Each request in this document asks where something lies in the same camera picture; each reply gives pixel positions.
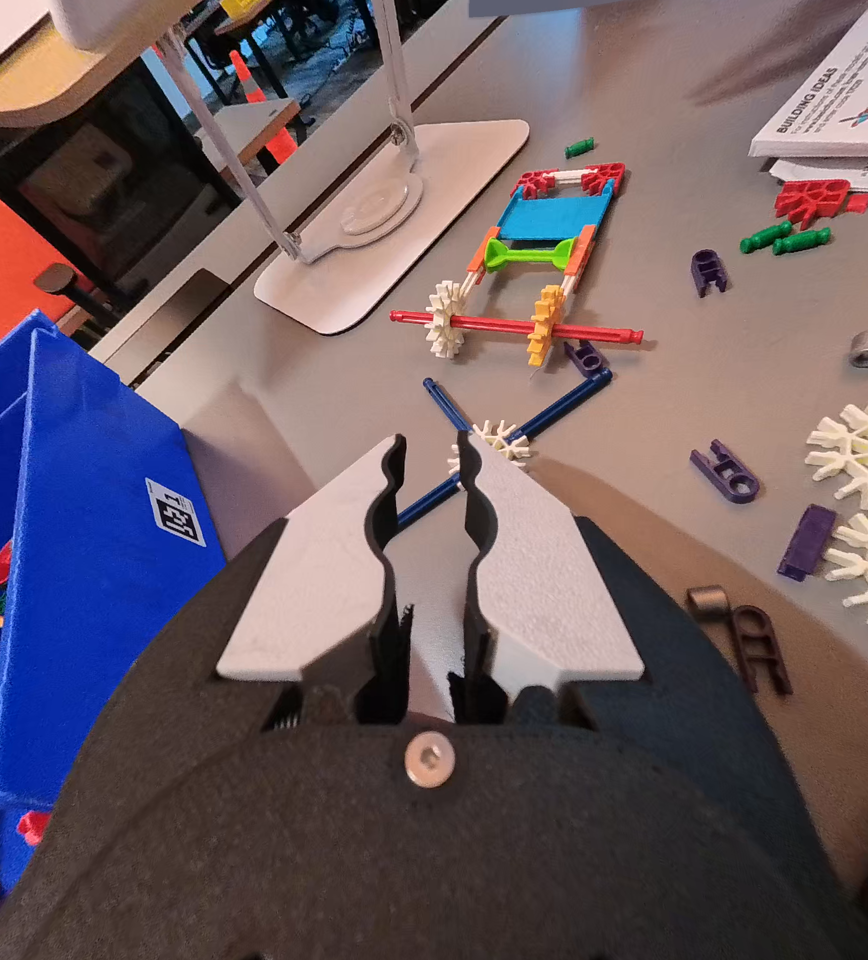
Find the illustrated instruction booklet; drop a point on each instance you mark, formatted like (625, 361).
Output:
(839, 90)

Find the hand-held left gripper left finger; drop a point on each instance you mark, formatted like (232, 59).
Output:
(306, 585)

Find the blue plastic rod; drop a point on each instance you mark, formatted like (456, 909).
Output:
(426, 501)
(565, 405)
(445, 405)

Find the dark cabinet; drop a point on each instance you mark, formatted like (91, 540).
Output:
(104, 187)

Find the small white snowflake connector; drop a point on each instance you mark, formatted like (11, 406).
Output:
(505, 444)

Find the pile of colourful toy pieces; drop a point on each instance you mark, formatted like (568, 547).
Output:
(0, 564)

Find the blue plastic bin with tag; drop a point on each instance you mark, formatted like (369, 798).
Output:
(89, 562)

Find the small red connector piece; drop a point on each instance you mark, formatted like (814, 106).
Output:
(858, 202)

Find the orange traffic cone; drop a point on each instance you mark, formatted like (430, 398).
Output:
(282, 142)

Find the white instruction board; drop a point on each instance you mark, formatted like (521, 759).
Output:
(29, 82)

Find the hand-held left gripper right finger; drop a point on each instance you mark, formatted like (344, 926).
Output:
(546, 592)

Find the colourful toy car frame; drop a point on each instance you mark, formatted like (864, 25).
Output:
(554, 217)

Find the red fan connector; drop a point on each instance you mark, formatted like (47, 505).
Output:
(794, 196)

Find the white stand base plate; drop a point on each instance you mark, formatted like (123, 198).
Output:
(404, 187)

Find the grey side table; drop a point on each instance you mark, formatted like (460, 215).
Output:
(254, 120)

